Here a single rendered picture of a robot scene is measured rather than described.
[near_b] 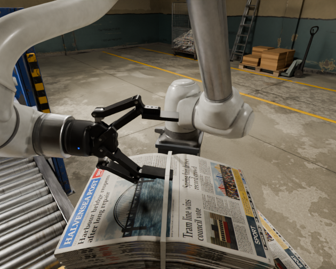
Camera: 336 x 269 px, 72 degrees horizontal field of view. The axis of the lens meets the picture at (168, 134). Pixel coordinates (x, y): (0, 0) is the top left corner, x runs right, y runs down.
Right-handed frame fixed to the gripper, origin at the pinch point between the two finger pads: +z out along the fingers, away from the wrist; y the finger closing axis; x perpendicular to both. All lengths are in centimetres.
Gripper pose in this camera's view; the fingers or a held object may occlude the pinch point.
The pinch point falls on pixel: (170, 145)
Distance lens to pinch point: 48.4
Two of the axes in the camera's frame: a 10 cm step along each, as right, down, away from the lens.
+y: -0.8, 8.6, 5.0
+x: -0.5, 5.0, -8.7
